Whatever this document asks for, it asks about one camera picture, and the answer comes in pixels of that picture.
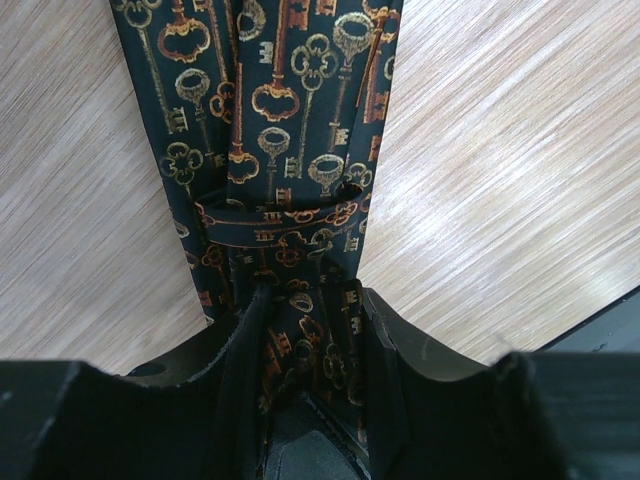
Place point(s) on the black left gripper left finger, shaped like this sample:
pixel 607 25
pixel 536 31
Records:
pixel 187 414

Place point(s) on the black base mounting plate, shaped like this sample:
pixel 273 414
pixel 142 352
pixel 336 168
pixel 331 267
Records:
pixel 614 328

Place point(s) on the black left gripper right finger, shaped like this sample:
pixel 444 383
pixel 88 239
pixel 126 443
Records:
pixel 433 413

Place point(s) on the black tie with gold keys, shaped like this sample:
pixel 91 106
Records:
pixel 266 119

